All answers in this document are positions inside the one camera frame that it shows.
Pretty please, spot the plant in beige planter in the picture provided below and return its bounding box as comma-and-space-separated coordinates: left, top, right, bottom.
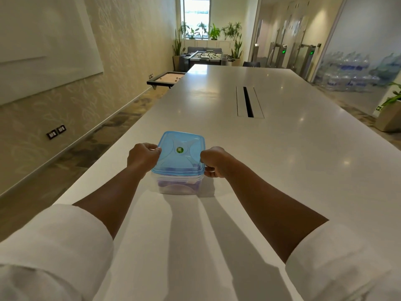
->
375, 82, 401, 133

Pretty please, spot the person's left forearm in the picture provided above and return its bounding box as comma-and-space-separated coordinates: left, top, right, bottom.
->
72, 166, 151, 240

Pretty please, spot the person's left hand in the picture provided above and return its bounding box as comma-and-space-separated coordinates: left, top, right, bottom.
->
127, 142, 162, 177

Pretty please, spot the tall snake plant in pot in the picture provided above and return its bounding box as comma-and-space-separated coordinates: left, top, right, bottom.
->
172, 29, 186, 71
231, 34, 244, 67

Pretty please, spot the white wall board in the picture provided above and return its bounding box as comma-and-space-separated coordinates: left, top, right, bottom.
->
0, 0, 104, 106

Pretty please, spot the foosball table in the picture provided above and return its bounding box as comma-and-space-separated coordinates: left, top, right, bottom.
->
180, 51, 235, 67

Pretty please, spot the stack of water bottles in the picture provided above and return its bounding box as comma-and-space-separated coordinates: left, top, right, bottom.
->
313, 51, 401, 92

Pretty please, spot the white shirt sleeve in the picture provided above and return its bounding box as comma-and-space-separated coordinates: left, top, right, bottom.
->
284, 221, 401, 301
0, 204, 115, 301

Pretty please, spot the grey sofa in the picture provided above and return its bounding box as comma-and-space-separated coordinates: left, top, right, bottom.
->
187, 47, 222, 55

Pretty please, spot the table cable slot cover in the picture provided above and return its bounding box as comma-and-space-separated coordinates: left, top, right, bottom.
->
236, 86, 264, 119

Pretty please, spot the window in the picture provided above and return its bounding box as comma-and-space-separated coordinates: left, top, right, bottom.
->
181, 0, 212, 39

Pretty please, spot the metal turnstile gate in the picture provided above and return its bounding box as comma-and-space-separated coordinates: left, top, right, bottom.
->
266, 42, 289, 68
291, 43, 322, 80

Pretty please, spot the person's right hand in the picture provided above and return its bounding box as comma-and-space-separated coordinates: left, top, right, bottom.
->
200, 146, 239, 179

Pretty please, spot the clear plastic food container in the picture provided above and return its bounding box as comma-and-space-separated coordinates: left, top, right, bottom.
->
151, 168, 203, 195

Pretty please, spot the low black game board table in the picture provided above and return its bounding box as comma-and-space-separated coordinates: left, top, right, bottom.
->
147, 71, 187, 89

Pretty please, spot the blue plastic container lid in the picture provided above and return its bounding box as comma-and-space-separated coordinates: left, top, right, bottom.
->
151, 131, 206, 177

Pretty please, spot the person's right forearm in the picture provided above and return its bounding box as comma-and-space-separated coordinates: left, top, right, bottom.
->
223, 163, 329, 264

